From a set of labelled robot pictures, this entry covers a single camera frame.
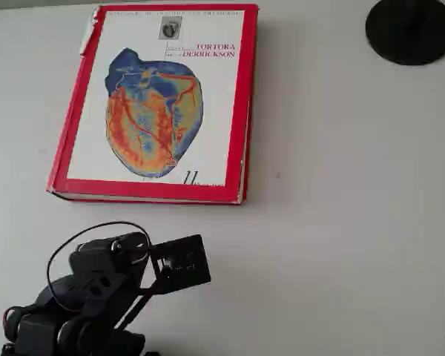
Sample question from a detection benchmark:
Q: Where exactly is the cardboard box with labels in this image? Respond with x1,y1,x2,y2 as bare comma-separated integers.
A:
46,3,260,206

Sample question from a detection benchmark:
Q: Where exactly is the thin black cable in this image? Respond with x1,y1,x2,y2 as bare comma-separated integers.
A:
47,221,151,314

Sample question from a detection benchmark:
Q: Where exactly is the black wrist camera board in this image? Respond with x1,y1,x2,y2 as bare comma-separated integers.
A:
151,233,212,294

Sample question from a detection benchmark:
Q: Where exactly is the black round stand base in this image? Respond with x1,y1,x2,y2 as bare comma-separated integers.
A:
365,0,445,67

